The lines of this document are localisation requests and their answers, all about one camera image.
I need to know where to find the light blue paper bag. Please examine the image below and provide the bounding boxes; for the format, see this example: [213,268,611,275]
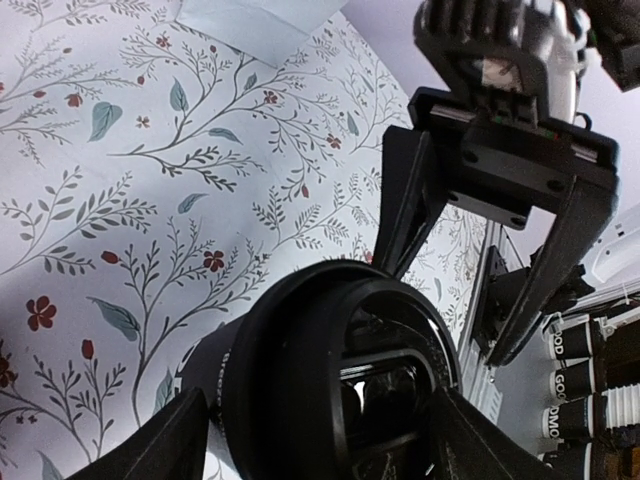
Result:
[177,0,346,68]

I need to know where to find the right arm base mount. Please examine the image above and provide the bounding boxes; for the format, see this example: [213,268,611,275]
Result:
[474,244,591,361]

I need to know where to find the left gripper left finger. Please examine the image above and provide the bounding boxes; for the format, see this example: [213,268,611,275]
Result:
[71,388,208,480]

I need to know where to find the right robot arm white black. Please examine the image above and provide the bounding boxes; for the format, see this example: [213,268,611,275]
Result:
[373,1,639,366]

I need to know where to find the aluminium front rail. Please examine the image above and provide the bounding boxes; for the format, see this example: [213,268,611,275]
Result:
[458,222,509,425]

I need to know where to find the black plastic cup lid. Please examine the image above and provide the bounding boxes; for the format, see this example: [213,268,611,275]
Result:
[221,261,461,479]

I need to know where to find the black cups on shelf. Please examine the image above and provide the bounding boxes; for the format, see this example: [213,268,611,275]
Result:
[539,314,640,480]

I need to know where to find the floral patterned table mat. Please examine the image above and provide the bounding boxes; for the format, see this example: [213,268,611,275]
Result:
[0,0,489,480]

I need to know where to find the black paper coffee cup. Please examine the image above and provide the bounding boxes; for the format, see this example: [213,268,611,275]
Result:
[176,316,257,464]

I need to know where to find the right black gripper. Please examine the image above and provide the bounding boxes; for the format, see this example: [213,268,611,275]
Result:
[372,1,618,366]

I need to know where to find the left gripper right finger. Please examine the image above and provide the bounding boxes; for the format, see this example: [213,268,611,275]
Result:
[430,387,565,480]

